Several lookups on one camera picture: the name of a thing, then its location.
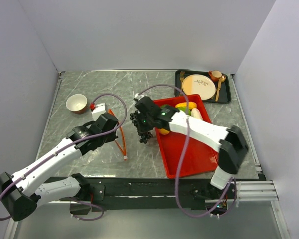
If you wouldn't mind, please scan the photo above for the yellow pear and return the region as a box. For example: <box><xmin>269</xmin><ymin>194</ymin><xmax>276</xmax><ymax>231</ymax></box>
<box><xmin>159</xmin><ymin>128</ymin><xmax>170</xmax><ymax>135</ymax></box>

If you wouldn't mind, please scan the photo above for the black grape bunch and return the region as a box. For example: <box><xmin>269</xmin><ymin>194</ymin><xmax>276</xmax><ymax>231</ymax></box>
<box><xmin>130</xmin><ymin>110</ymin><xmax>153</xmax><ymax>144</ymax></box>

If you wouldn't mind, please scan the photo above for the clear zip bag orange zipper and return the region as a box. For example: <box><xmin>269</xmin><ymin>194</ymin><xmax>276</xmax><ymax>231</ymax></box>
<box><xmin>89</xmin><ymin>108</ymin><xmax>128</xmax><ymax>165</ymax></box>

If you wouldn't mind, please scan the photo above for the white radish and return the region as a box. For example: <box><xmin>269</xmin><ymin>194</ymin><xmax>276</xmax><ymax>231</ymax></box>
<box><xmin>191</xmin><ymin>108</ymin><xmax>203</xmax><ymax>121</ymax></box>

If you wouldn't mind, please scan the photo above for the green orange fruit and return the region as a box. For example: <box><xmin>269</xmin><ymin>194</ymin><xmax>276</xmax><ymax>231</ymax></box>
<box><xmin>160</xmin><ymin>104</ymin><xmax>173</xmax><ymax>111</ymax></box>

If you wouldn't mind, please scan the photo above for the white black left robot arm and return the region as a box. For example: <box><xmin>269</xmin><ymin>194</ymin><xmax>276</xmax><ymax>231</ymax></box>
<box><xmin>0</xmin><ymin>113</ymin><xmax>119</xmax><ymax>221</ymax></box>

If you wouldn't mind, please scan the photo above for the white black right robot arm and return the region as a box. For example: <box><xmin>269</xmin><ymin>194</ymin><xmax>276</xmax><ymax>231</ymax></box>
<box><xmin>134</xmin><ymin>94</ymin><xmax>249</xmax><ymax>198</ymax></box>

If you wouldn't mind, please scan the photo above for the green leaf vegetable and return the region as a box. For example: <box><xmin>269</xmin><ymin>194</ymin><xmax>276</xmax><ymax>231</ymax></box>
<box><xmin>179</xmin><ymin>107</ymin><xmax>191</xmax><ymax>116</ymax></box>

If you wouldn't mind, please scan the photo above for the white brown bowl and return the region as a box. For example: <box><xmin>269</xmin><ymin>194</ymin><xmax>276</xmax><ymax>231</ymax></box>
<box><xmin>66</xmin><ymin>94</ymin><xmax>88</xmax><ymax>114</ymax></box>

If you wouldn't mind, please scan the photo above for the yellow mango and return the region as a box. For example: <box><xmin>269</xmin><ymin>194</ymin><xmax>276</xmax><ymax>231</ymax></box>
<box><xmin>175</xmin><ymin>101</ymin><xmax>197</xmax><ymax>110</ymax></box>

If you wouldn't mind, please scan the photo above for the gold fork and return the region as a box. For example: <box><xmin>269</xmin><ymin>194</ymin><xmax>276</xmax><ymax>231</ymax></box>
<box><xmin>179</xmin><ymin>71</ymin><xmax>185</xmax><ymax>90</ymax></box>

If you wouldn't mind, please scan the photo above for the cream orange plate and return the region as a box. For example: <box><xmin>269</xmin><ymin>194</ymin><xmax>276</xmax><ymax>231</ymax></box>
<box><xmin>182</xmin><ymin>74</ymin><xmax>216</xmax><ymax>100</ymax></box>

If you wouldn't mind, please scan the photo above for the red plastic tray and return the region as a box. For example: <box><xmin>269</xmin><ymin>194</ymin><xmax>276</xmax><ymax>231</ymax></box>
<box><xmin>153</xmin><ymin>93</ymin><xmax>220</xmax><ymax>179</ymax></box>

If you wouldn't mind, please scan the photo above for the black serving tray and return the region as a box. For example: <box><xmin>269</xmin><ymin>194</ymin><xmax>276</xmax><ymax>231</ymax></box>
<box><xmin>175</xmin><ymin>70</ymin><xmax>231</xmax><ymax>104</ymax></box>

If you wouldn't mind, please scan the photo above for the orange cup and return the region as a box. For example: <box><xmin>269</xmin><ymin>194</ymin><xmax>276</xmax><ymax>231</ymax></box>
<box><xmin>208</xmin><ymin>70</ymin><xmax>222</xmax><ymax>82</ymax></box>

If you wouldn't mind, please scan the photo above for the gold spoon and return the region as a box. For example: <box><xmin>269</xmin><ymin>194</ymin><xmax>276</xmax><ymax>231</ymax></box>
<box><xmin>215</xmin><ymin>74</ymin><xmax>226</xmax><ymax>102</ymax></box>

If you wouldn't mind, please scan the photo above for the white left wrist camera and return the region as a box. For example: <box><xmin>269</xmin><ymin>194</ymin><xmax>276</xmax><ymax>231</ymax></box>
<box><xmin>90</xmin><ymin>103</ymin><xmax>108</xmax><ymax>121</ymax></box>

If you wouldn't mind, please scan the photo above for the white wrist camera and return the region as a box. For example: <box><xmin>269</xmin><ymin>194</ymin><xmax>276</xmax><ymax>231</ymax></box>
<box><xmin>90</xmin><ymin>103</ymin><xmax>108</xmax><ymax>121</ymax></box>
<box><xmin>133</xmin><ymin>93</ymin><xmax>145</xmax><ymax>102</ymax></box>

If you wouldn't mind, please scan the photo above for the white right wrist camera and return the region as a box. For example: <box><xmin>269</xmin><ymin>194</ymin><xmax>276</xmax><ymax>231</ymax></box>
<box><xmin>133</xmin><ymin>93</ymin><xmax>145</xmax><ymax>102</ymax></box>

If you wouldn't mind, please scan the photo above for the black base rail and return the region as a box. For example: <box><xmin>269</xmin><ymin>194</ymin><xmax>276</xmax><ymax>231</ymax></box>
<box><xmin>74</xmin><ymin>178</ymin><xmax>237</xmax><ymax>210</ymax></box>

